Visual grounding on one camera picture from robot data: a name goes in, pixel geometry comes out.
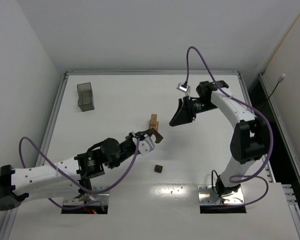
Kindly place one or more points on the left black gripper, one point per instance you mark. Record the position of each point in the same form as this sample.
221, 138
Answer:
139, 136

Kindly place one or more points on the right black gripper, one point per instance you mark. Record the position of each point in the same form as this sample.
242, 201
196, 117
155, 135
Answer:
187, 108

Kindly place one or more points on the dark wood arch block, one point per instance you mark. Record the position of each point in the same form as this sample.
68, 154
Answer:
156, 134

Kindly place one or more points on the small dark wood cube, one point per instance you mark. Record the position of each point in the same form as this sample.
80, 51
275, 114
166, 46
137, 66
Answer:
158, 168

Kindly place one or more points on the grey translucent plastic bin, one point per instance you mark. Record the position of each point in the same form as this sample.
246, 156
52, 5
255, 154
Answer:
85, 97

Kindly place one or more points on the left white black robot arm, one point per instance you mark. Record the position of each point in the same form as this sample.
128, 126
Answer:
72, 177

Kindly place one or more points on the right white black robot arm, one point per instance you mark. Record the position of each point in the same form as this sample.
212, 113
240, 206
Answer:
249, 142

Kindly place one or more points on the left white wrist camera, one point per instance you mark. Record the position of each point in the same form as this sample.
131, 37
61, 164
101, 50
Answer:
146, 146

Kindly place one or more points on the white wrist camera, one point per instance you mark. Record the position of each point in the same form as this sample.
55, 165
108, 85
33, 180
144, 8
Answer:
184, 87
146, 146

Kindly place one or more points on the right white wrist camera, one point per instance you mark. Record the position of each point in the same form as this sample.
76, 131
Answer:
184, 87

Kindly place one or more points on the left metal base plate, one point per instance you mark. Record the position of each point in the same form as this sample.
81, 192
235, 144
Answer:
100, 197

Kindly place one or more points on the metal base plate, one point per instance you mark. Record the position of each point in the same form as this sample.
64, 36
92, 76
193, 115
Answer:
100, 197
208, 198

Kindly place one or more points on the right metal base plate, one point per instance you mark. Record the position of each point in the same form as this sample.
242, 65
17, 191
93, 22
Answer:
208, 198

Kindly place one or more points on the black wall cable white plug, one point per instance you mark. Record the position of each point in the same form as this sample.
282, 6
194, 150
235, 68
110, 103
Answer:
263, 98

